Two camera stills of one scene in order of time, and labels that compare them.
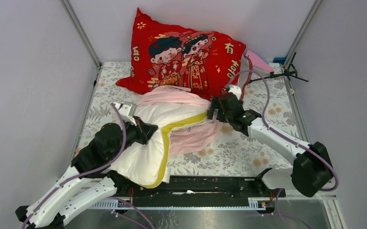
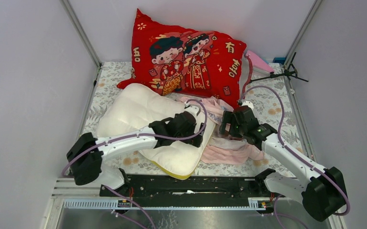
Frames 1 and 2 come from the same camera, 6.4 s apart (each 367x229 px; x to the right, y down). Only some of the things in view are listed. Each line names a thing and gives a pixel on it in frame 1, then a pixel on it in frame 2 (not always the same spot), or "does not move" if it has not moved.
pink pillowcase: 190,137 to 223,149
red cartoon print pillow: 165,54 does not move
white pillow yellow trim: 148,165 to 135,106
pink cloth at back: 257,62 does not move
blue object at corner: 280,60 does not move
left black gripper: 144,130 to 194,140
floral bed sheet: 234,154 does not move
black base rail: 200,191 does not move
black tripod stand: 290,71 does not move
